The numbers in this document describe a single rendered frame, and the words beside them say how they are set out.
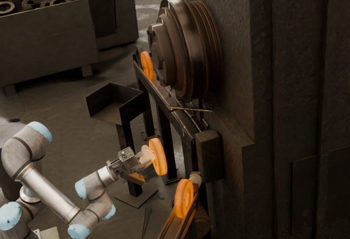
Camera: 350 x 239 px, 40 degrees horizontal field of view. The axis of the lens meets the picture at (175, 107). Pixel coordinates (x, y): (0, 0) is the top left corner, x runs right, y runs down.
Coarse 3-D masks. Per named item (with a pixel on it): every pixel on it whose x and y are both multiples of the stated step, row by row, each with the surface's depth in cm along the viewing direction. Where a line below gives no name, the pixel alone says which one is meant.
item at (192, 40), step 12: (168, 0) 206; (180, 0) 208; (180, 12) 199; (180, 24) 196; (192, 24) 197; (192, 36) 196; (192, 48) 195; (192, 60) 195; (204, 60) 198; (192, 72) 197; (204, 72) 200; (192, 84) 201; (204, 84) 205; (180, 96) 228; (192, 96) 207
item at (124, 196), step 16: (96, 96) 281; (112, 96) 292; (128, 96) 283; (144, 96) 274; (96, 112) 284; (112, 112) 281; (128, 112) 266; (128, 128) 282; (128, 144) 285; (128, 192) 309; (144, 192) 308
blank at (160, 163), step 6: (156, 138) 199; (150, 144) 201; (156, 144) 194; (156, 150) 193; (162, 150) 193; (156, 156) 193; (162, 156) 192; (156, 162) 201; (162, 162) 193; (156, 168) 200; (162, 168) 194; (162, 174) 198
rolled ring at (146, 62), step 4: (144, 52) 313; (144, 56) 309; (148, 56) 309; (144, 60) 321; (148, 60) 308; (144, 64) 322; (148, 64) 308; (144, 68) 322; (148, 68) 308; (152, 68) 309; (148, 72) 310; (152, 72) 310; (148, 76) 312; (152, 76) 313
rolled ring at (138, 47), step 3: (135, 45) 331; (138, 45) 329; (135, 48) 333; (138, 48) 326; (141, 48) 326; (135, 51) 336; (138, 51) 326; (141, 51) 325; (135, 54) 339; (138, 54) 338; (138, 57) 338; (138, 60) 339; (138, 63) 338; (141, 63) 326; (141, 66) 329
